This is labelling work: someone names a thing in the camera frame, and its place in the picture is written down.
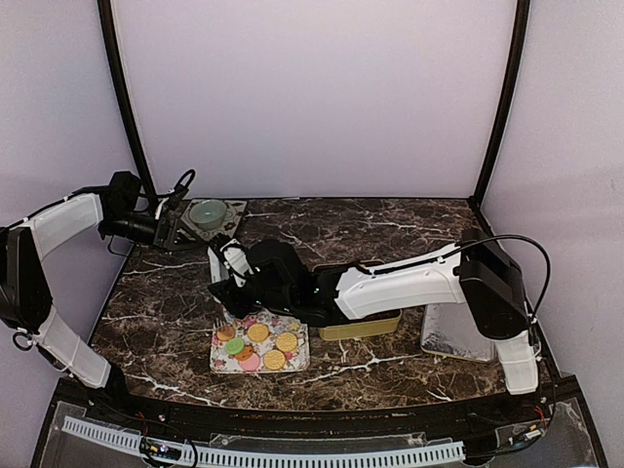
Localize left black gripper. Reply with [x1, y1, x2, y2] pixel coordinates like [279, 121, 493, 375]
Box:
[101, 209, 204, 252]

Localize brown round cookie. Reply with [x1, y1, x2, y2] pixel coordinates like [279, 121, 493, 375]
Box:
[216, 326, 236, 342]

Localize metal serving tongs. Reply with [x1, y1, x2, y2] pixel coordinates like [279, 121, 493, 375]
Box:
[207, 246, 240, 337]

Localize green macaron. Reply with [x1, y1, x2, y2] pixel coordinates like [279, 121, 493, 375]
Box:
[225, 336, 246, 356]

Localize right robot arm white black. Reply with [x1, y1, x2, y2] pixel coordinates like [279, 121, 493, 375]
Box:
[208, 228, 539, 423]

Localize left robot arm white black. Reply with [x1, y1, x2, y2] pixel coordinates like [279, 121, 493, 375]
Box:
[1, 170, 196, 425]

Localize floral square coaster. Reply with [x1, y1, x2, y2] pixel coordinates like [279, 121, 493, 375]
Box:
[180, 199, 248, 242]

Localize floral rectangular tray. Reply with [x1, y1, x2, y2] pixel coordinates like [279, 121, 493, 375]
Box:
[210, 311, 310, 374]

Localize green ceramic bowl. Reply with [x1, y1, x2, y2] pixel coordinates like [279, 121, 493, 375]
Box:
[188, 199, 227, 230]

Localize chocolate chip cookie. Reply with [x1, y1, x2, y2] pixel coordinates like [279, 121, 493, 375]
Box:
[235, 345, 254, 362]

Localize round waffle cookie right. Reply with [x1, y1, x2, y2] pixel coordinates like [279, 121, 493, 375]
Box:
[275, 332, 298, 353]

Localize round waffle cookie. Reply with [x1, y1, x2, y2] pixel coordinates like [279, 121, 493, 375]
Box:
[275, 332, 298, 353]
[262, 349, 287, 371]

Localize pink macaron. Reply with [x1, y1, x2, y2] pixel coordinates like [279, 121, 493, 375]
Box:
[239, 353, 260, 372]

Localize round waffle cookie bottom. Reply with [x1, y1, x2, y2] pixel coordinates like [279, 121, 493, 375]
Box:
[262, 349, 287, 371]

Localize gold cookie tin box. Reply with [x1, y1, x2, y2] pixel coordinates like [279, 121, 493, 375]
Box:
[316, 265, 404, 341]

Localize silver tin lid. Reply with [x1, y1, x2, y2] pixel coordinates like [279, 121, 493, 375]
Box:
[420, 303, 496, 363]

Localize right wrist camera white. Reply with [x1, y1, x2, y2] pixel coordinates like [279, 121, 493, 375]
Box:
[208, 233, 253, 288]

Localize white cable duct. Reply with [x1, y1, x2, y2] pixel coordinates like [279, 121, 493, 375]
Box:
[60, 416, 466, 468]

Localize left black frame post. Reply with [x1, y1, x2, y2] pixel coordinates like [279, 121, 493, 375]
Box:
[97, 0, 158, 214]

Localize black frame post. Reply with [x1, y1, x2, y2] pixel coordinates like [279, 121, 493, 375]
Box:
[468, 0, 531, 213]
[97, 0, 158, 214]

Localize right black frame post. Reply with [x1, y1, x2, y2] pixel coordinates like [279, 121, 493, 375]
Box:
[468, 0, 531, 213]

